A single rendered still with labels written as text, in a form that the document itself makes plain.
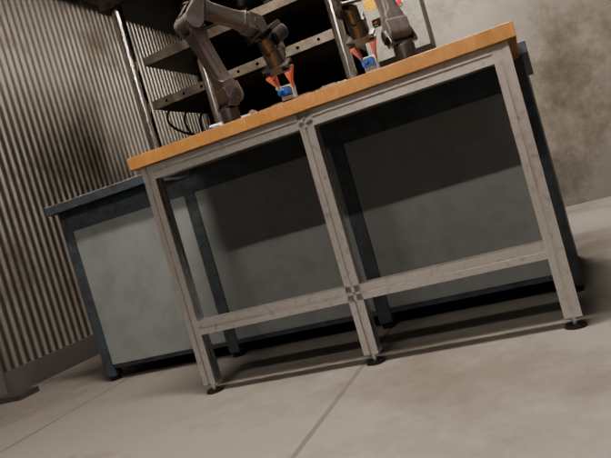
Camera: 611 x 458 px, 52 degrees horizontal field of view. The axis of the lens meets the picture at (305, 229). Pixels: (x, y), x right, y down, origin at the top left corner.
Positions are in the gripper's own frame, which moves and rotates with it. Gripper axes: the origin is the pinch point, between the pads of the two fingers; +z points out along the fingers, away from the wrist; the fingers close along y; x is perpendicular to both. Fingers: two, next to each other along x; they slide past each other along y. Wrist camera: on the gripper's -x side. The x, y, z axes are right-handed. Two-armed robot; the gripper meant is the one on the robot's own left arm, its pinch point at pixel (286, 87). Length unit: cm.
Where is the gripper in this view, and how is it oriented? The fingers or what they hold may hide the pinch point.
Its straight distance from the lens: 232.4
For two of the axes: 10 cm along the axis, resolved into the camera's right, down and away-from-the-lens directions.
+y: -9.0, 2.1, 3.9
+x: -1.9, 6.1, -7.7
